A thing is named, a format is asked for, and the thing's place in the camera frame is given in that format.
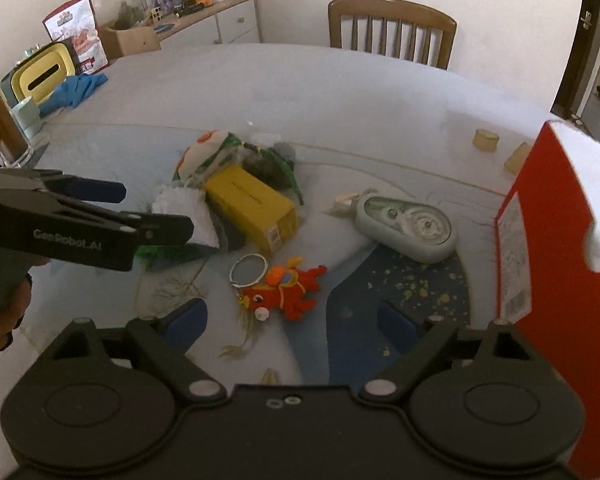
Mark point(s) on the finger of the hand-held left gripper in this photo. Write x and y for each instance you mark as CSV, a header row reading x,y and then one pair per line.
x,y
100,191
167,230

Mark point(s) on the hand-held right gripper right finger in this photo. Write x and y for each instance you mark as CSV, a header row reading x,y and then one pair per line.
x,y
394,321

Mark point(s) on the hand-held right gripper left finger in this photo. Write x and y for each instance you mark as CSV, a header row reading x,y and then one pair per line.
x,y
187,319

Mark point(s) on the red cardboard box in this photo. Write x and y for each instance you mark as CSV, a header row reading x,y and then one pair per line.
x,y
555,270

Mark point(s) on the person's left hand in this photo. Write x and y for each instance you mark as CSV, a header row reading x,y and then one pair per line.
x,y
2,324

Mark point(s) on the green leafy item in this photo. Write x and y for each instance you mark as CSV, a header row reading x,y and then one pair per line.
x,y
170,252

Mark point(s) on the yellow cardboard box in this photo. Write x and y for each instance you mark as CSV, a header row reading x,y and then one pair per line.
x,y
247,205

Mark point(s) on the white red-spotted plush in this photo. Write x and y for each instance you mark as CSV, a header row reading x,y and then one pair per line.
x,y
202,152

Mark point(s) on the pale green correction tape dispenser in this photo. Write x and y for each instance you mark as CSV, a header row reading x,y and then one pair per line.
x,y
420,232

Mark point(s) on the blue cloth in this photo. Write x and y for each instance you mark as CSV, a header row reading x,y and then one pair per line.
x,y
77,92

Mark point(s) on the pale green cup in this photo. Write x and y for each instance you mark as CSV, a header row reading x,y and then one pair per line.
x,y
27,117

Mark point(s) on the glass jar brown contents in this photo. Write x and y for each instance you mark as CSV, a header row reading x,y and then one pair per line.
x,y
5,125

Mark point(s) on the dark grey fluffy item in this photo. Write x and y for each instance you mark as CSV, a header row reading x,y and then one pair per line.
x,y
267,162

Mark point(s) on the yellow tissue box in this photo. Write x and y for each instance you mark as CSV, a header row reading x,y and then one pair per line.
x,y
45,72

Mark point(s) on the brown cardboard box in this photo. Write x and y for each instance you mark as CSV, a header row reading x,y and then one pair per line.
x,y
130,40

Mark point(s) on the red white snack bag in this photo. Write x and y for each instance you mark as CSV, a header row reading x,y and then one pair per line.
x,y
77,32

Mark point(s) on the small colourful toy truck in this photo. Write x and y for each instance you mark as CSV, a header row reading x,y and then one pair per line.
x,y
192,0

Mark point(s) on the white wooden-top sideboard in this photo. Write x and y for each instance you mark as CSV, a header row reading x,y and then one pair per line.
x,y
230,22

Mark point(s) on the wooden slat-back chair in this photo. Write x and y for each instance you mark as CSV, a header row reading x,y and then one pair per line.
x,y
390,12

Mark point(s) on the dark door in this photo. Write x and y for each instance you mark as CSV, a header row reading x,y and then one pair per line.
x,y
572,35

